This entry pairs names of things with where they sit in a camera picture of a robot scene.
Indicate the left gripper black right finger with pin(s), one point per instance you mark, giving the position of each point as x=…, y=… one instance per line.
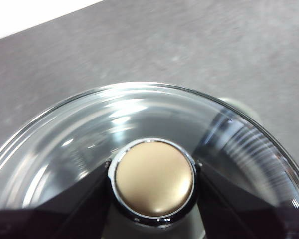
x=234, y=214

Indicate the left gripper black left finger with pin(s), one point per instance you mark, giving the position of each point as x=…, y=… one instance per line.
x=72, y=214

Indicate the glass lid with green knob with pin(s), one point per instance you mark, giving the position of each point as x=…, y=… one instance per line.
x=152, y=179

